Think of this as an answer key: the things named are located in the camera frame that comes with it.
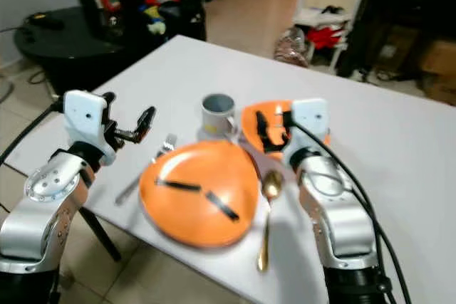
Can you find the patterned fabric bag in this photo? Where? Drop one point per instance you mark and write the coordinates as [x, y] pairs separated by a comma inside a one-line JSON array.
[[288, 48]]

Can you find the grey white mug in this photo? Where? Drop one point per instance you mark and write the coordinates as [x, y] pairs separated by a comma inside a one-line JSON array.
[[217, 124]]

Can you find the orange plastic plate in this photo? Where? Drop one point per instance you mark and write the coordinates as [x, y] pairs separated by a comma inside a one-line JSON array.
[[185, 215]]

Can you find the black round side table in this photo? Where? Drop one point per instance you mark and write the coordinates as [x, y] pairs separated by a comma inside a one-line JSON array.
[[64, 44]]

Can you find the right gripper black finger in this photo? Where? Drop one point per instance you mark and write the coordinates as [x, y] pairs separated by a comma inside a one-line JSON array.
[[274, 140], [262, 124]]

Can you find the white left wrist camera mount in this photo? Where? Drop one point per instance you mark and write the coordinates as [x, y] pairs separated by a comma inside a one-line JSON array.
[[84, 115]]

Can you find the silver metal fork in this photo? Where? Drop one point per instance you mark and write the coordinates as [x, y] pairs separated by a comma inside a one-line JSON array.
[[165, 146]]

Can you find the red cloth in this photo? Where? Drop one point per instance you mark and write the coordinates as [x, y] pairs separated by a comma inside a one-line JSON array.
[[325, 37]]

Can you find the black shelf unit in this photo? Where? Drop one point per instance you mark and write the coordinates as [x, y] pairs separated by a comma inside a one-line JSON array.
[[377, 19]]

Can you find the white shelf rack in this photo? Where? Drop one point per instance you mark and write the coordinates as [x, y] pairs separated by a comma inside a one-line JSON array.
[[310, 17]]

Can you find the small black device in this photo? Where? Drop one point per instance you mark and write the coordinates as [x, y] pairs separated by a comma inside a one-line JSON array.
[[48, 23]]

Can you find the yellow blue toy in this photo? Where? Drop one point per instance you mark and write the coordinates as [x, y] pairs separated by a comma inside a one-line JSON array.
[[157, 26]]

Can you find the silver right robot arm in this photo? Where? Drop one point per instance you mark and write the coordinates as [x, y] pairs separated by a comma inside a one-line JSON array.
[[338, 218]]

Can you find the black table leg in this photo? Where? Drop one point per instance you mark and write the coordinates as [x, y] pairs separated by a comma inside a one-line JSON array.
[[107, 243]]

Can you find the brown cardboard box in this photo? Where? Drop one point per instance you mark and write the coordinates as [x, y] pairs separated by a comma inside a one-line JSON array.
[[440, 62], [395, 53]]

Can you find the gold metal spoon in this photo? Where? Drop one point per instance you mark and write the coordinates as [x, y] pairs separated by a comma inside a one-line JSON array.
[[271, 186]]

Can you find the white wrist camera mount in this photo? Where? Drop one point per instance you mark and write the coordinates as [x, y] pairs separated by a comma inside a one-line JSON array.
[[310, 115], [84, 115]]

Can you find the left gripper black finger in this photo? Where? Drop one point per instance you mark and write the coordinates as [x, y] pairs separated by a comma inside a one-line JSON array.
[[149, 119], [140, 136]]

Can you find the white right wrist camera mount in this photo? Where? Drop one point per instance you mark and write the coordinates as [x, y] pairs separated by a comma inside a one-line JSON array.
[[310, 115]]

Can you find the black bag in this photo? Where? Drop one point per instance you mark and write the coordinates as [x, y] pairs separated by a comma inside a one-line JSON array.
[[189, 13]]

